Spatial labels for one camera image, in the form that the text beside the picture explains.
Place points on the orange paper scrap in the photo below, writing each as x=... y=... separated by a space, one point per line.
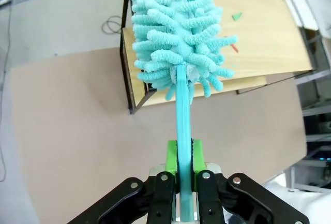
x=234 y=47

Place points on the turquoise chenille duster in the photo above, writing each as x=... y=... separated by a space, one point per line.
x=178 y=35

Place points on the wooden shelf with black frame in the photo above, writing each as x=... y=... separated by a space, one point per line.
x=261 y=40

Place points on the green paper scrap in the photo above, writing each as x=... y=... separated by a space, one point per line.
x=236 y=16

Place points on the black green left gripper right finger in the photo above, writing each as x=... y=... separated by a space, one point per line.
x=214 y=198

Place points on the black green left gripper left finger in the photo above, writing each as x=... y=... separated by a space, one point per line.
x=160 y=195

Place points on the metal storage rack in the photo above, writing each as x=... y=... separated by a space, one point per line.
x=314 y=84

